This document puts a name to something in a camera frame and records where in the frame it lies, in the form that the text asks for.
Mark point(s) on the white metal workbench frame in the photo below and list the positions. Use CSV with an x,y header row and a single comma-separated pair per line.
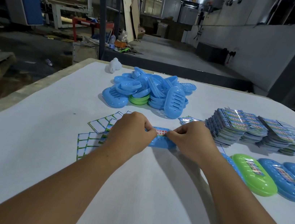
x,y
57,15

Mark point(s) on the pile of blue soap dishes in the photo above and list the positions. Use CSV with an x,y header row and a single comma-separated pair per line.
x,y
156,87

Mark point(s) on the orange box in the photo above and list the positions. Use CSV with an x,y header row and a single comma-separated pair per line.
x,y
120,43

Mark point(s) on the glossy sticker sheets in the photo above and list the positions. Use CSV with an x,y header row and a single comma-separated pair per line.
x,y
187,120

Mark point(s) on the fanned backing sheets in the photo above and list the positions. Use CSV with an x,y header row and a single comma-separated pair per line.
x,y
97,125

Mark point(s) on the person's left forearm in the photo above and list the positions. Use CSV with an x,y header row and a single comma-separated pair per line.
x,y
51,193

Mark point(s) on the plastic bottle on floor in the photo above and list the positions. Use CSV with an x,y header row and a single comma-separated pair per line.
x,y
49,62

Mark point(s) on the white plastic bag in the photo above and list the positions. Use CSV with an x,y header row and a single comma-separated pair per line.
x,y
123,36

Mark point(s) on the person's right hand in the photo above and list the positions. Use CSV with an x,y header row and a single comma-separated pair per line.
x,y
195,144

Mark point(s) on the black box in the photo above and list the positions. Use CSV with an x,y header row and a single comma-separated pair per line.
x,y
210,53

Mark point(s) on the black wall plug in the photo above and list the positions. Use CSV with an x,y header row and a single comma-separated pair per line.
x,y
230,53

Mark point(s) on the brown leaning board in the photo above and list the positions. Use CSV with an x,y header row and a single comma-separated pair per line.
x,y
135,18

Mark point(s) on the green tool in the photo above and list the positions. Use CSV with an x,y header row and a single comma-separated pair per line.
x,y
124,49

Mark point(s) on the wicker basket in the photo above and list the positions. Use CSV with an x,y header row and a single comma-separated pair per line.
x,y
141,33

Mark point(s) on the small white plastic figure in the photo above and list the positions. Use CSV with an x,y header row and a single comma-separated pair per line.
x,y
114,66

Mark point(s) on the stacks of colourful sticker sheets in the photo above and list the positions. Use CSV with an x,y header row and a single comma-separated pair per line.
x,y
227,127

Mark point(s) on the person's right forearm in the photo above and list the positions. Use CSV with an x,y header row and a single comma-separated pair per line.
x,y
245,217

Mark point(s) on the pale leaning plywood board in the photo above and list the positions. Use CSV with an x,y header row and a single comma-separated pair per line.
x,y
127,20

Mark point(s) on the thick dark steel post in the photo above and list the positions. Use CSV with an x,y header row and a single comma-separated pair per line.
x,y
102,22

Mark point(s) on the small rectangular sticker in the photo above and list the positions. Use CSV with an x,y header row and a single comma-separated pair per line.
x,y
161,133

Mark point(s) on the thin dark steel post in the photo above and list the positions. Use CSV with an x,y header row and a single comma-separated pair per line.
x,y
117,7

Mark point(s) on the person's left hand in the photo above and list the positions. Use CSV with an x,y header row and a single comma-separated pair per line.
x,y
130,135

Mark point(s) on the silver machine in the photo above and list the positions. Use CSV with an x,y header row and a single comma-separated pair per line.
x,y
189,15

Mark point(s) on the clear water bottle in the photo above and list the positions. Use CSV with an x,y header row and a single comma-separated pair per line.
x,y
112,42

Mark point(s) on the red metal table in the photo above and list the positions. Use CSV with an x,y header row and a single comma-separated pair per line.
x,y
84,22

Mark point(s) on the pale wooden crate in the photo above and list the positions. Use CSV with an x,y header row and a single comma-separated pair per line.
x,y
84,53

